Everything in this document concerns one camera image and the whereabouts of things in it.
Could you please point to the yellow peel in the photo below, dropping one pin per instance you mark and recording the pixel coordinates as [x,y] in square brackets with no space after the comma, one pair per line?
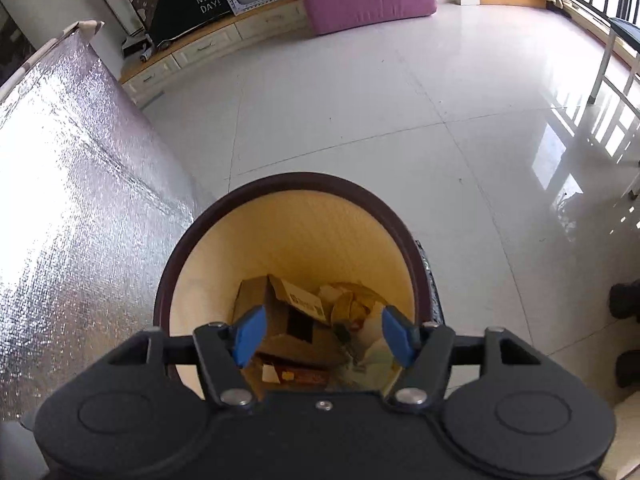
[352,307]

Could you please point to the silver foil sheet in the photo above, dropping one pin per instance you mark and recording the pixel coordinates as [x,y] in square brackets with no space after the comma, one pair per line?
[75,220]

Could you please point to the low white drawer cabinet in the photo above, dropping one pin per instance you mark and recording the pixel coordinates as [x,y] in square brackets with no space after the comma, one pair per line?
[215,47]

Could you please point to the red brown snack box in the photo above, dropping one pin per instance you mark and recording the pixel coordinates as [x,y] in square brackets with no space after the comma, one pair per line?
[292,375]

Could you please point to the black lettered sign board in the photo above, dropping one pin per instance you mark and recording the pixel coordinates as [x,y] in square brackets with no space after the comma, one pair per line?
[185,2]

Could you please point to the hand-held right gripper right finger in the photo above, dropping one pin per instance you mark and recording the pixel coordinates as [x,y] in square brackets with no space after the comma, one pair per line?
[398,335]

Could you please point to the brown rimmed trash bin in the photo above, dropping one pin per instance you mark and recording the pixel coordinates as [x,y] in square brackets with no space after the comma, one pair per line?
[310,240]

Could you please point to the brown cardboard box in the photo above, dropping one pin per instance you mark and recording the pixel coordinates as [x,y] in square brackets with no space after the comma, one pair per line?
[280,320]

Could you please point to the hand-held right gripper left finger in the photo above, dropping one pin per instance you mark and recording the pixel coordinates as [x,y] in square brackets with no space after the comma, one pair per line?
[250,335]

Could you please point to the person's black shoe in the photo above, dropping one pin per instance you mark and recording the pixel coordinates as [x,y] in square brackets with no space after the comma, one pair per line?
[629,368]
[625,301]

